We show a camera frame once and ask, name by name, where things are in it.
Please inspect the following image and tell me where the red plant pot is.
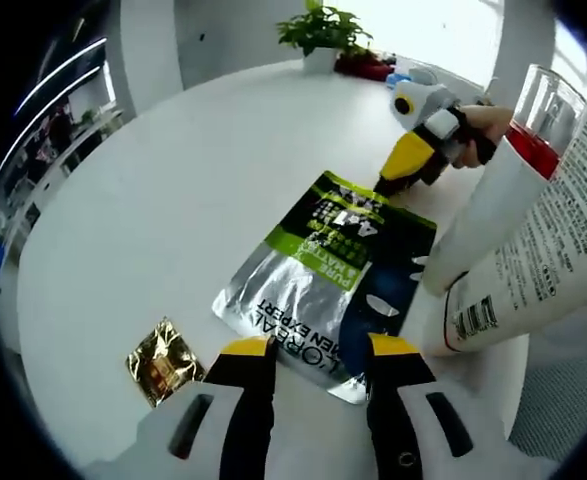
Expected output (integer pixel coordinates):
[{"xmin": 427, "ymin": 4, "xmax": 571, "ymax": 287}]
[{"xmin": 333, "ymin": 47, "xmax": 396, "ymax": 79}]

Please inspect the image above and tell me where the blue white tissue packet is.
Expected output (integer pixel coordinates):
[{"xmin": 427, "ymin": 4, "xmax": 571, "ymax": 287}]
[{"xmin": 386, "ymin": 71, "xmax": 415, "ymax": 91}]

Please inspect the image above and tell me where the gold foil skincare sachet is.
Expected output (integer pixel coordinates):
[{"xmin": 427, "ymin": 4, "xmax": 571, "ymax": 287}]
[{"xmin": 124, "ymin": 314, "xmax": 208, "ymax": 410}]

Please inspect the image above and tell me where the person's right hand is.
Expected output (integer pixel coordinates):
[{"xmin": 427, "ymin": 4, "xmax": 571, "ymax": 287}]
[{"xmin": 452, "ymin": 103, "xmax": 518, "ymax": 170}]

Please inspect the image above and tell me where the grey office chair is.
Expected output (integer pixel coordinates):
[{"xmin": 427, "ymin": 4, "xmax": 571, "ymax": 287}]
[{"xmin": 511, "ymin": 324, "xmax": 587, "ymax": 454}]

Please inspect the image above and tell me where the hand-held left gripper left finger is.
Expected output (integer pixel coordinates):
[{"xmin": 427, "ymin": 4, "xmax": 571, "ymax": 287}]
[{"xmin": 137, "ymin": 336, "xmax": 278, "ymax": 480}]

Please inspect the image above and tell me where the green leafy plant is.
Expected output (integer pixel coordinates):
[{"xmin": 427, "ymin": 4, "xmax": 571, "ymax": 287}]
[{"xmin": 274, "ymin": 0, "xmax": 375, "ymax": 62}]

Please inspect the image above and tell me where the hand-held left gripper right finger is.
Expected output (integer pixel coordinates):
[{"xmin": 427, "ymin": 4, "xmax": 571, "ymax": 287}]
[{"xmin": 366, "ymin": 333, "xmax": 519, "ymax": 480}]

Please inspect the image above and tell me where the green silver skincare sachet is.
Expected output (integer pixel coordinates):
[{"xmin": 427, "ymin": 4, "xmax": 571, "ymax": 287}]
[{"xmin": 211, "ymin": 169, "xmax": 438, "ymax": 406}]

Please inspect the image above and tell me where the white skincare tube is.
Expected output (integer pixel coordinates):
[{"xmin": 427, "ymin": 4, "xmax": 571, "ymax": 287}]
[{"xmin": 419, "ymin": 93, "xmax": 587, "ymax": 358}]

